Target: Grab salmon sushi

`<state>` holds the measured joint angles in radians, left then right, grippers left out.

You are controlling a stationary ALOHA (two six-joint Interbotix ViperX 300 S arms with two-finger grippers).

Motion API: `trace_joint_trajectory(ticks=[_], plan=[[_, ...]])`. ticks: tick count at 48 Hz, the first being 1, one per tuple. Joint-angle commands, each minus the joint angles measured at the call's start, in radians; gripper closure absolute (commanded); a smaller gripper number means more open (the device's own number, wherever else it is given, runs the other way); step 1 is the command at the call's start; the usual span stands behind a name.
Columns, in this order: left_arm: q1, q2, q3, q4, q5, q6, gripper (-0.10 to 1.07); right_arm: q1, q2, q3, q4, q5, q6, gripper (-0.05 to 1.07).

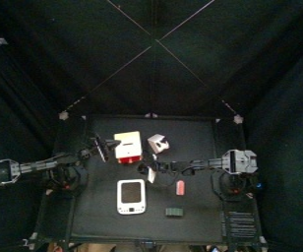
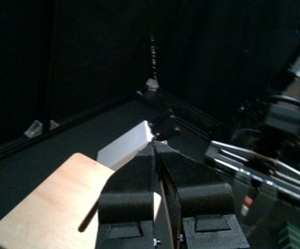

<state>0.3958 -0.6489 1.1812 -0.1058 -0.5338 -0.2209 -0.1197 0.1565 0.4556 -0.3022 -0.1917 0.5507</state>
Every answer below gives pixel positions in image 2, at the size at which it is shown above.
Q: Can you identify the white rectangular plate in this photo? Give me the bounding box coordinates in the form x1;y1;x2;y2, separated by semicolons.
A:
95;120;155;172

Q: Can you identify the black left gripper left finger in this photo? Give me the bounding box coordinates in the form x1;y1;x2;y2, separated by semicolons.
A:
95;141;160;249

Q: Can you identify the clear corner bracket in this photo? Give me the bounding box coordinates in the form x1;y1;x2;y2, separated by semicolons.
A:
24;120;44;139

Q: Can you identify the black cloth curtain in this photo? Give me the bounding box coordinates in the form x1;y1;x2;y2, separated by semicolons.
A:
0;0;300;154

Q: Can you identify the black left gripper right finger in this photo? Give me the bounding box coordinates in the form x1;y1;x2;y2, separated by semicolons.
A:
152;141;251;249

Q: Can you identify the light wooden cutting board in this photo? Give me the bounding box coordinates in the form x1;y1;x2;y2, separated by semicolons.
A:
0;152;163;249

